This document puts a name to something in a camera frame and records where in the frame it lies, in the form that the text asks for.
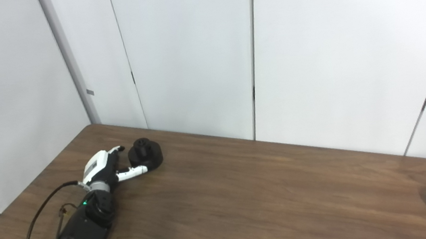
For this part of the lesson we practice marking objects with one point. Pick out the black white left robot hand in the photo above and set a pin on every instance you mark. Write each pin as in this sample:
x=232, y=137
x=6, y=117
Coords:
x=97, y=166

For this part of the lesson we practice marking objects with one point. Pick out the round black part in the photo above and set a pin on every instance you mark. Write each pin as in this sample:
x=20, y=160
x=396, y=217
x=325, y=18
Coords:
x=151, y=155

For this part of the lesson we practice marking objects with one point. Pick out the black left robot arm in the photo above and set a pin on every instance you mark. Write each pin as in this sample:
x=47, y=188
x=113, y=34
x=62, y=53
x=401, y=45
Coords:
x=82, y=233

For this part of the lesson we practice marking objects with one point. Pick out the gray wall post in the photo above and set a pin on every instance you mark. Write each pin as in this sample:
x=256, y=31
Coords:
x=66, y=52

